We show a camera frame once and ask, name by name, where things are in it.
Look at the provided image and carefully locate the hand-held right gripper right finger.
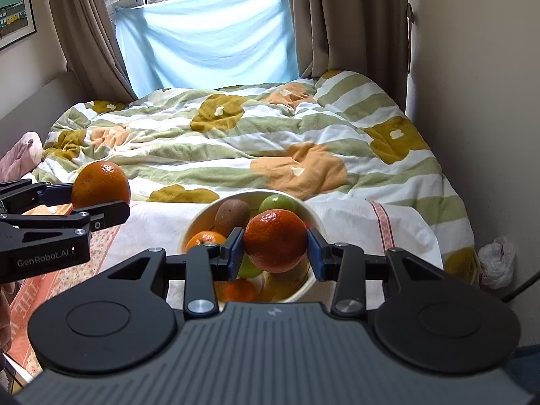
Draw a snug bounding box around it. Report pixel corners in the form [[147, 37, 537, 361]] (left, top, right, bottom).
[[307, 228, 446, 317]]

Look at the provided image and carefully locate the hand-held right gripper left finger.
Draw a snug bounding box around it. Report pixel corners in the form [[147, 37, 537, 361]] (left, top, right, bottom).
[[107, 227, 245, 319]]

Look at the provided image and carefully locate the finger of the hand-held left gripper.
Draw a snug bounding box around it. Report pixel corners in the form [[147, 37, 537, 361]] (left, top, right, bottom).
[[0, 201, 131, 237], [0, 179, 76, 216]]

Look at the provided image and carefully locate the green apple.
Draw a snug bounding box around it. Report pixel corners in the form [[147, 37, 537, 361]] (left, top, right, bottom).
[[236, 253, 264, 279], [258, 194, 296, 216]]

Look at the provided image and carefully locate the large orange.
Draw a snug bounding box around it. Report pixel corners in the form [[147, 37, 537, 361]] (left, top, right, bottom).
[[72, 161, 131, 211], [243, 209, 308, 273]]

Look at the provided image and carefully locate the small tangerine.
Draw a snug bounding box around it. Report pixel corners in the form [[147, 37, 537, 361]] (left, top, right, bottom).
[[186, 231, 227, 254], [219, 278, 258, 303]]

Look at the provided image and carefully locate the cream round bowl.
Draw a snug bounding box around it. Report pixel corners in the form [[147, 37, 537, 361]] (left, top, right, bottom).
[[178, 190, 326, 303]]

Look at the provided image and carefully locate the brown kiwi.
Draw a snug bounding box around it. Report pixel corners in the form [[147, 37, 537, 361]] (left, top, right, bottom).
[[214, 199, 251, 237]]

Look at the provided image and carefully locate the white cloth with pink bands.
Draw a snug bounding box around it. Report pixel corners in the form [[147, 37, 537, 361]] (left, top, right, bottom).
[[8, 197, 443, 374]]

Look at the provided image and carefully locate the pink plush toy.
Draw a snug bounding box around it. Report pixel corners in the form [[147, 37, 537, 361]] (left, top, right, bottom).
[[0, 132, 43, 182]]

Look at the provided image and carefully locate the green striped floral quilt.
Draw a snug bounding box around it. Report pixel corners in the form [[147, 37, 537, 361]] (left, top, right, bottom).
[[31, 70, 479, 288]]

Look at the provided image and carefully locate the brown curtain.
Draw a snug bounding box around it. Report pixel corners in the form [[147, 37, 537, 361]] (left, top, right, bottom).
[[282, 0, 414, 110], [44, 0, 136, 102]]

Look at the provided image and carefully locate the white plastic bag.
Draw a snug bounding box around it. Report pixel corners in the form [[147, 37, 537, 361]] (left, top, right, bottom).
[[478, 236, 517, 290]]

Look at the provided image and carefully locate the light blue hanging sheet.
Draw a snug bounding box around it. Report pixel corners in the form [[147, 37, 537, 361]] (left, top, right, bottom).
[[115, 0, 299, 99]]

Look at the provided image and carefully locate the dark blue cloth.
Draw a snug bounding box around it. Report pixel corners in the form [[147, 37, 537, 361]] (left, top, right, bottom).
[[508, 344, 540, 405]]

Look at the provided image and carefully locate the grey bed frame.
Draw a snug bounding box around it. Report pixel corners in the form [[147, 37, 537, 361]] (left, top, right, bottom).
[[0, 71, 83, 144]]

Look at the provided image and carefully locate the framed wall picture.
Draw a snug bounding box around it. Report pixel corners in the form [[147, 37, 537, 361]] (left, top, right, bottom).
[[0, 0, 37, 51]]

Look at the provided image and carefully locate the black cable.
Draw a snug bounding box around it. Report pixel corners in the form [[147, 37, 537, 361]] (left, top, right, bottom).
[[502, 268, 540, 302]]

